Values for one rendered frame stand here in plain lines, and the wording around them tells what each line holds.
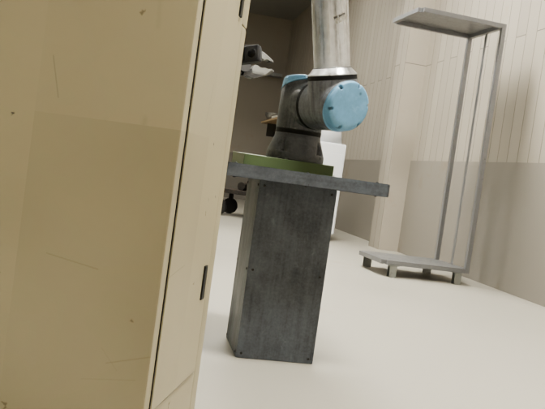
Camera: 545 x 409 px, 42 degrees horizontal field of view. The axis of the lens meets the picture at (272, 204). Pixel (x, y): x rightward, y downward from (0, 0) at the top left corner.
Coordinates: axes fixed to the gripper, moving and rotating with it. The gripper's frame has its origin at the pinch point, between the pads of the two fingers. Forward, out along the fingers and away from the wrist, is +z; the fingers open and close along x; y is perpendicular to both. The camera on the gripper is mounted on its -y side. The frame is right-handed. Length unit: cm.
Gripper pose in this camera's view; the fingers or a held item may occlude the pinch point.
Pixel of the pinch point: (271, 65)
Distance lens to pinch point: 209.9
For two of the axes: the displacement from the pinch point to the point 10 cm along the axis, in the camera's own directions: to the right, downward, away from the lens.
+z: 7.6, 0.2, 6.5
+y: -6.5, 1.0, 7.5
